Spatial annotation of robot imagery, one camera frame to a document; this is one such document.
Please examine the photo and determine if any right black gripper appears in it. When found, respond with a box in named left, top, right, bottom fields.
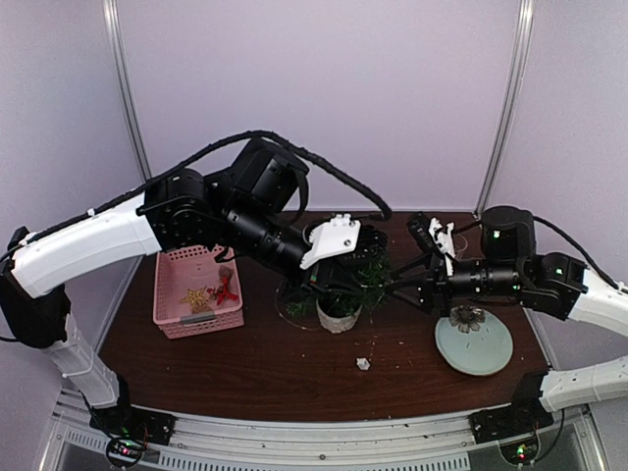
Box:
left=384, top=252, right=524, bottom=320

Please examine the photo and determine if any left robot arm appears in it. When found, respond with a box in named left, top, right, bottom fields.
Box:
left=1, top=130, right=392, bottom=436

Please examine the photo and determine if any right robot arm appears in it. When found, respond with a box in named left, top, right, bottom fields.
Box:
left=385, top=205, right=627, bottom=336

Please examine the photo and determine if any small green christmas tree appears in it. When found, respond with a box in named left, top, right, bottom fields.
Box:
left=285, top=252, right=391, bottom=319

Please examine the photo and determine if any white tree pot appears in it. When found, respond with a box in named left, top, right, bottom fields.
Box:
left=315, top=300, right=362, bottom=334

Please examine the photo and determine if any clear drinking glass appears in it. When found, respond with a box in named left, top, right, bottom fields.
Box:
left=451, top=234, right=469, bottom=261

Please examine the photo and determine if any light green floral plate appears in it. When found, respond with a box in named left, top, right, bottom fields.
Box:
left=435, top=304, right=514, bottom=377

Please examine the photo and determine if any red bow ornament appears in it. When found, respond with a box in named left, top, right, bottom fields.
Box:
left=207, top=276, right=239, bottom=305

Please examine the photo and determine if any gold star ornament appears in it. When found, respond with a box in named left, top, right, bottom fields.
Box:
left=179, top=286, right=211, bottom=314

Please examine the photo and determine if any pink plastic basket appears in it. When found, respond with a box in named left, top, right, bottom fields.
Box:
left=153, top=245, right=244, bottom=340

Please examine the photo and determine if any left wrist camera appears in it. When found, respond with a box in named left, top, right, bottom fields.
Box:
left=351, top=225, right=389, bottom=260

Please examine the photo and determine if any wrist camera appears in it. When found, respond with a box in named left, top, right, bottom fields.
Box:
left=351, top=225, right=389, bottom=260
left=406, top=212, right=455, bottom=256

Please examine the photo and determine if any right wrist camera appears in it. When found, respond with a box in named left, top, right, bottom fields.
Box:
left=406, top=212, right=455, bottom=256

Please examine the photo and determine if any aluminium front rail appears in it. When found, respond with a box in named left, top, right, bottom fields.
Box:
left=33, top=385, right=611, bottom=470

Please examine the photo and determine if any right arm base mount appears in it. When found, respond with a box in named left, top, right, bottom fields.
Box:
left=469, top=405, right=554, bottom=467

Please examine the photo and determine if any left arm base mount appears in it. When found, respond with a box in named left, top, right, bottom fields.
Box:
left=87, top=405, right=177, bottom=470

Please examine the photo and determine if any right aluminium frame post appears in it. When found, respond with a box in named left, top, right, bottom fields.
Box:
left=473, top=0, right=536, bottom=219

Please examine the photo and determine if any aluminium frame post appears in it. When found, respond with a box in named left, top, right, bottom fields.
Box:
left=473, top=0, right=536, bottom=219
left=102, top=0, right=152, bottom=181

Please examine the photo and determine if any left aluminium frame post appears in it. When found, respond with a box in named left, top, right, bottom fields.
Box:
left=102, top=0, right=152, bottom=181

